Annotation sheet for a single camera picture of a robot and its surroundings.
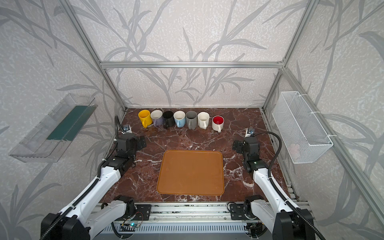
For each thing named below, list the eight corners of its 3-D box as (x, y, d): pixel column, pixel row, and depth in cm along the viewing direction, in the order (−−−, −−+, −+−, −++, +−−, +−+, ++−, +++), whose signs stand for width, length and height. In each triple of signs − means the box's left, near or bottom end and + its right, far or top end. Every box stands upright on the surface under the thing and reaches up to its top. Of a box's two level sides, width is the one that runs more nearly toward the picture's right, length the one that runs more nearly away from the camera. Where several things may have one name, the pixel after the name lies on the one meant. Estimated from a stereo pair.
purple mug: (154, 129, 110) (151, 121, 103) (153, 119, 116) (149, 110, 109) (165, 127, 111) (163, 119, 104) (163, 116, 118) (160, 108, 111)
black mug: (165, 130, 109) (163, 122, 101) (164, 120, 115) (162, 111, 108) (176, 128, 110) (174, 120, 102) (174, 118, 116) (172, 109, 109)
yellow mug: (143, 130, 109) (139, 122, 102) (141, 119, 116) (137, 110, 109) (154, 127, 111) (151, 119, 104) (151, 116, 118) (148, 108, 111)
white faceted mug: (195, 131, 108) (194, 121, 99) (199, 120, 114) (199, 110, 106) (205, 133, 106) (205, 123, 98) (209, 123, 113) (210, 112, 104)
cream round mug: (212, 133, 107) (212, 127, 101) (211, 121, 114) (212, 115, 108) (223, 133, 107) (225, 127, 101) (222, 121, 114) (223, 115, 108)
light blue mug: (179, 132, 108) (177, 123, 100) (175, 121, 115) (173, 112, 107) (189, 129, 110) (188, 120, 102) (184, 118, 117) (183, 109, 109)
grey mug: (186, 133, 108) (184, 122, 99) (187, 121, 115) (186, 110, 106) (196, 133, 108) (196, 123, 99) (197, 121, 115) (196, 110, 106)
